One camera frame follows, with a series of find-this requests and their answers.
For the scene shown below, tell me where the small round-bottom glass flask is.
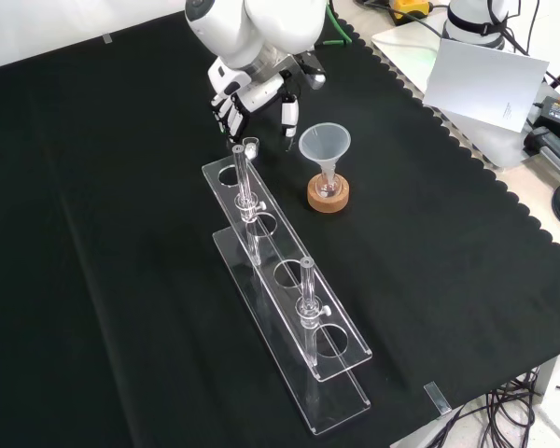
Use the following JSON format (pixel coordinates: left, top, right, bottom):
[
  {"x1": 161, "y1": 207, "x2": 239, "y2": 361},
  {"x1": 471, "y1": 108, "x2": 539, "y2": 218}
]
[{"x1": 317, "y1": 167, "x2": 342, "y2": 198}]

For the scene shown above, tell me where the black cloth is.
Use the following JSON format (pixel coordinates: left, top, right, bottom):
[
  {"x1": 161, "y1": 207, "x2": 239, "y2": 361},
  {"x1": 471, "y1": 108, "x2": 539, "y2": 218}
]
[{"x1": 0, "y1": 0, "x2": 560, "y2": 448}]

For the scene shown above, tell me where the clear acrylic funnel stand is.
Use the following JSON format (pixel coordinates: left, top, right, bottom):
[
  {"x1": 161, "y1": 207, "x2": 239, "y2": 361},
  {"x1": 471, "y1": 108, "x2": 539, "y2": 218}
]
[{"x1": 200, "y1": 143, "x2": 373, "y2": 438}]

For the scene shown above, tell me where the yellow stop button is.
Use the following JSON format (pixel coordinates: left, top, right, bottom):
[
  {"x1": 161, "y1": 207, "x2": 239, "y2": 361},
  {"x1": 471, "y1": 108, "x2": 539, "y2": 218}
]
[{"x1": 389, "y1": 0, "x2": 433, "y2": 25}]

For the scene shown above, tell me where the grey and black handle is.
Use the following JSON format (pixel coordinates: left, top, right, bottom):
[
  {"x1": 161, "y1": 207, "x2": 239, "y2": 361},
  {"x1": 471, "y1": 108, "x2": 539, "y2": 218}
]
[{"x1": 524, "y1": 126, "x2": 560, "y2": 181}]

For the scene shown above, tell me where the white paper card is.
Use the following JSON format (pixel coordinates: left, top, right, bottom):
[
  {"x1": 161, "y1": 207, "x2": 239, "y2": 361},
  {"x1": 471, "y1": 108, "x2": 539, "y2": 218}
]
[{"x1": 422, "y1": 37, "x2": 551, "y2": 134}]

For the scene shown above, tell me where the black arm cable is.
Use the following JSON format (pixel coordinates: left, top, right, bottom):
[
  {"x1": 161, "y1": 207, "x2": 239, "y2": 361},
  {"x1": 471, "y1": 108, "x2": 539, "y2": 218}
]
[{"x1": 487, "y1": 0, "x2": 542, "y2": 58}]

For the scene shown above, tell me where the green cable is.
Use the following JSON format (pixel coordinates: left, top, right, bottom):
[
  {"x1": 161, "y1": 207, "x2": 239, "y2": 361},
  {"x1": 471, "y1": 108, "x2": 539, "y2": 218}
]
[{"x1": 321, "y1": 0, "x2": 355, "y2": 48}]

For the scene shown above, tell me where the pale board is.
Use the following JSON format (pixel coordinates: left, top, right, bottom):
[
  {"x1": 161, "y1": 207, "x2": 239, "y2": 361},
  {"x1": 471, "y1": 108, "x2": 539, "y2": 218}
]
[{"x1": 371, "y1": 12, "x2": 540, "y2": 172}]

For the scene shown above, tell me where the black floor cable bundle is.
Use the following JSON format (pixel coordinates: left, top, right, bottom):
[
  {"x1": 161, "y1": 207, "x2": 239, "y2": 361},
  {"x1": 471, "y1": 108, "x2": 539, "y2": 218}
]
[{"x1": 441, "y1": 347, "x2": 560, "y2": 448}]

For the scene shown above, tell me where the black power adapter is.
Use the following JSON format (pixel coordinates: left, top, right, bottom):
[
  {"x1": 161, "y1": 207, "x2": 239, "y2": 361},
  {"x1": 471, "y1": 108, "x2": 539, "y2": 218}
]
[{"x1": 533, "y1": 95, "x2": 560, "y2": 142}]

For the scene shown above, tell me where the translucent plastic funnel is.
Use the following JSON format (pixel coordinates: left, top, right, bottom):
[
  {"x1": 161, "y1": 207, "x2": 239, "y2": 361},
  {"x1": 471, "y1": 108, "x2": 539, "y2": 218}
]
[{"x1": 298, "y1": 121, "x2": 353, "y2": 186}]

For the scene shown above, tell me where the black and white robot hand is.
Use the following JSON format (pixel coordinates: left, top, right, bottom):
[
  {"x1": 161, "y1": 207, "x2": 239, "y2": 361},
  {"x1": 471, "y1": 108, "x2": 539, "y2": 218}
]
[{"x1": 208, "y1": 56, "x2": 301, "y2": 145}]

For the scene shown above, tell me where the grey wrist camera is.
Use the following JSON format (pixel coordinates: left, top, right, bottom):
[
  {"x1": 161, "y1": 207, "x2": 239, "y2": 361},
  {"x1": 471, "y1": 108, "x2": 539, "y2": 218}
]
[{"x1": 301, "y1": 51, "x2": 329, "y2": 91}]

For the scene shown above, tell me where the cork ring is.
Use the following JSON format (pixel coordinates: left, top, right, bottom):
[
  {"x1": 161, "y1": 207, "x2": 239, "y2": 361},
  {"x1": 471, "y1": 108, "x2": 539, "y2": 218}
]
[{"x1": 306, "y1": 173, "x2": 352, "y2": 214}]

